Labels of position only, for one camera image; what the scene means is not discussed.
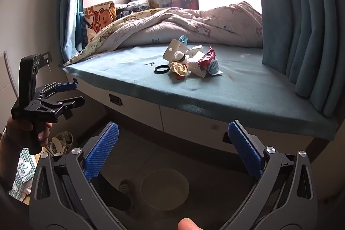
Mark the wide teal curtain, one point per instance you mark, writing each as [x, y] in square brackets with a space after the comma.
[296, 30]

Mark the white card tag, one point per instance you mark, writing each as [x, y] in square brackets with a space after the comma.
[172, 48]

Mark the white drawer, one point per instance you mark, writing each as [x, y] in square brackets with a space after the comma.
[140, 108]
[188, 122]

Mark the small full waste basket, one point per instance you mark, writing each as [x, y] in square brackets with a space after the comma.
[63, 139]

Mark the teal bed mattress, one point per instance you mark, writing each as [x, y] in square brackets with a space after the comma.
[242, 95]

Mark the red wrapper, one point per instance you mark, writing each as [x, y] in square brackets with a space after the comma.
[206, 59]

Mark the pink printed quilt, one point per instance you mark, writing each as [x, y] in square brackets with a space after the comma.
[188, 22]

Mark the narrow teal curtain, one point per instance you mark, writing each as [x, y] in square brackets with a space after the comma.
[70, 3]

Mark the small white crumpled tissue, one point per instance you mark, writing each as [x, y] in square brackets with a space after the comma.
[195, 49]

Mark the person's left forearm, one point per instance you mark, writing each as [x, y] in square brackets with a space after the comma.
[8, 162]

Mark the green plaid cloth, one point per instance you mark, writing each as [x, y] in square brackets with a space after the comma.
[24, 173]

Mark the dark printed cloth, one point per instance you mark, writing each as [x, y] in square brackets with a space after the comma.
[129, 13]

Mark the person's right hand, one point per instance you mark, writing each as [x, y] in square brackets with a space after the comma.
[188, 225]

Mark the orange cartoon pillow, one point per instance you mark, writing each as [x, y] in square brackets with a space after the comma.
[101, 19]

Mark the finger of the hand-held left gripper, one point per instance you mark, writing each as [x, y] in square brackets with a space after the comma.
[71, 102]
[66, 86]

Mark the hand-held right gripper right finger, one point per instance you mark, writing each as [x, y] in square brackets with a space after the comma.
[245, 150]

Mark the person's left hand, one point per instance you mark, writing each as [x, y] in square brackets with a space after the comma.
[18, 134]

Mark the large white tissue paper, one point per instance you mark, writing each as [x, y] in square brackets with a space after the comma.
[194, 67]

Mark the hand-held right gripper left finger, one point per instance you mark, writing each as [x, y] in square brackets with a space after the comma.
[102, 156]

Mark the blue face mask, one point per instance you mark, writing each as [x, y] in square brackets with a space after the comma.
[213, 67]

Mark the teal packet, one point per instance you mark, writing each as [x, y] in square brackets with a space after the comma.
[183, 39]

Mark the white waste bin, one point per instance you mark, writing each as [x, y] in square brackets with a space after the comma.
[164, 192]

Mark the white sock roll black band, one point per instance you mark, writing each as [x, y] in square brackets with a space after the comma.
[178, 55]

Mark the yellow paper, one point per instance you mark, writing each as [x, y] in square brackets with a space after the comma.
[179, 70]

